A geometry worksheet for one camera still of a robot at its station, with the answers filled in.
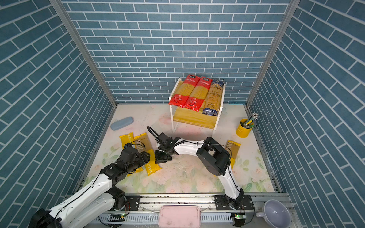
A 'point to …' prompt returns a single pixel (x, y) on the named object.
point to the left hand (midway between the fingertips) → (147, 157)
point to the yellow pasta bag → (125, 139)
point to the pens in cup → (249, 122)
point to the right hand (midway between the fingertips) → (153, 160)
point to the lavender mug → (276, 213)
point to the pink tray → (177, 216)
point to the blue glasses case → (121, 123)
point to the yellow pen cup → (241, 131)
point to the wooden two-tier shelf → (188, 117)
